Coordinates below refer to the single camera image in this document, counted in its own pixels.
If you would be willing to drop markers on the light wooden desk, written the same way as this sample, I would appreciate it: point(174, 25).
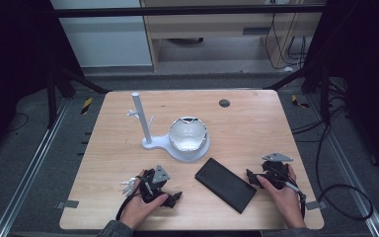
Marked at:
point(210, 24)

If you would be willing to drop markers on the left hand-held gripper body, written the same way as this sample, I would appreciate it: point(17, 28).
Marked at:
point(151, 189)

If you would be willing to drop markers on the dark curtain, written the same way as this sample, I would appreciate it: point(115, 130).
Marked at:
point(365, 65)
point(13, 49)

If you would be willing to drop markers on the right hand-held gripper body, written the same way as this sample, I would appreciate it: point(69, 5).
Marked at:
point(276, 174)

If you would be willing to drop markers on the grey tape piece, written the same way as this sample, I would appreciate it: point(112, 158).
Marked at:
point(316, 205)
point(68, 204)

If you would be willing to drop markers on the white cabinet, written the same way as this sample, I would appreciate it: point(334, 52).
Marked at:
point(105, 39)

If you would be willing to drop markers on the black leather wallet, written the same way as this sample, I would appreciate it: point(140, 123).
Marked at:
point(225, 185)

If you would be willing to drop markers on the white stand with pole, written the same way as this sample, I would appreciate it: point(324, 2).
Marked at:
point(143, 125)

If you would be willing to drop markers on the black frame stand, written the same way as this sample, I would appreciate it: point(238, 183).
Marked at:
point(51, 95)
point(324, 95)

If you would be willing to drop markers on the yellow black tape marker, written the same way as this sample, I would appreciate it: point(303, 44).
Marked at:
point(297, 101)
point(86, 106)

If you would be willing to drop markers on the metal floor rail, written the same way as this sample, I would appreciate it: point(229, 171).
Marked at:
point(29, 168)
point(348, 171)

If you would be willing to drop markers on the white bowl with silver rim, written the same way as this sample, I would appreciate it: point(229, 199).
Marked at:
point(187, 135)

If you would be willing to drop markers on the person's left hand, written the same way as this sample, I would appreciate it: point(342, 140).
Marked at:
point(138, 209)

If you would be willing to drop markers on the round table grommet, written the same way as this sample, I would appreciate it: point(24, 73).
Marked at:
point(224, 103)

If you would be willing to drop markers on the black horizontal frame bar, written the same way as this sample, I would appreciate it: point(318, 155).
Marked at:
point(177, 11)

